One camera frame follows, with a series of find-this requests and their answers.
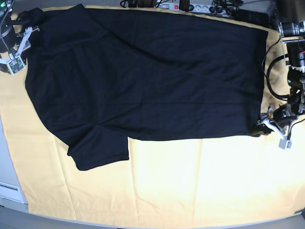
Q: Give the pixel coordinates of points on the black box at table edge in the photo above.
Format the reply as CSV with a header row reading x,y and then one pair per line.
x,y
252,17

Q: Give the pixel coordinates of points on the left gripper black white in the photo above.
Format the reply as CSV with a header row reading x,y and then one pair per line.
x,y
279,121

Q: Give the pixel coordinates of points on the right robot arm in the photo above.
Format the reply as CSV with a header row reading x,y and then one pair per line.
x,y
6,9

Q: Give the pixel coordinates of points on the white drawer unit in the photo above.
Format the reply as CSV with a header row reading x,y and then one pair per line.
x,y
11,192

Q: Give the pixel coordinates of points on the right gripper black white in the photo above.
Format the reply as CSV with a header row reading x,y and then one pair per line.
x,y
14,44

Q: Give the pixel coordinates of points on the white power strip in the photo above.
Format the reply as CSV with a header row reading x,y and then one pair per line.
x,y
194,8

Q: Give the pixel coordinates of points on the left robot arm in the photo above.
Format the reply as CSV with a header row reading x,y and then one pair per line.
x,y
291,36

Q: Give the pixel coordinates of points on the dark navy T-shirt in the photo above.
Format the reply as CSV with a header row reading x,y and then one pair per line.
x,y
97,77

